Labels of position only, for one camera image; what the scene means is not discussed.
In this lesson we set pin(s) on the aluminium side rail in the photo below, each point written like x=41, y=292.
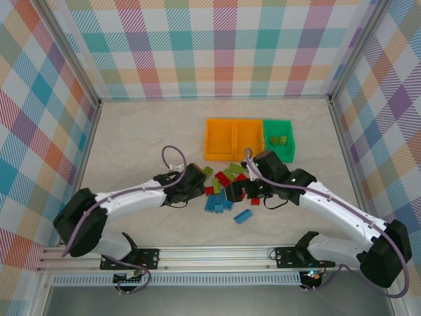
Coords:
x=347, y=148
x=82, y=168

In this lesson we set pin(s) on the green lego brick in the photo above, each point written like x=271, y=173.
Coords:
x=236, y=168
x=208, y=171
x=217, y=186
x=273, y=141
x=228, y=174
x=283, y=140

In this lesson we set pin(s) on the small blue lego brick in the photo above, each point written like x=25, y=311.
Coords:
x=218, y=209

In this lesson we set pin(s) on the aluminium frame post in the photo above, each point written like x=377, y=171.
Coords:
x=70, y=52
x=356, y=52

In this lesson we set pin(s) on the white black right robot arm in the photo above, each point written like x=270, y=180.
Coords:
x=335, y=207

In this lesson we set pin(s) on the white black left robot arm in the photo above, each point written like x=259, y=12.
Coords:
x=131, y=197

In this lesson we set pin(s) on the aluminium rear rail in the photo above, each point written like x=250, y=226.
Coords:
x=213, y=97

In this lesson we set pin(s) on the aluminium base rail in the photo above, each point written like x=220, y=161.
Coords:
x=213, y=258

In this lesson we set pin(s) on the orange plastic bin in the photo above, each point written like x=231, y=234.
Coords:
x=218, y=138
x=248, y=135

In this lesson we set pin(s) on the long blue lego brick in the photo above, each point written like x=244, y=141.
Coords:
x=228, y=205
x=222, y=196
x=243, y=217

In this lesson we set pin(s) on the red lego brick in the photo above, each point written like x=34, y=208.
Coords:
x=241, y=177
x=209, y=190
x=256, y=201
x=223, y=178

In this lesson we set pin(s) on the green plastic bin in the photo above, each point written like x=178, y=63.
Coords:
x=289, y=154

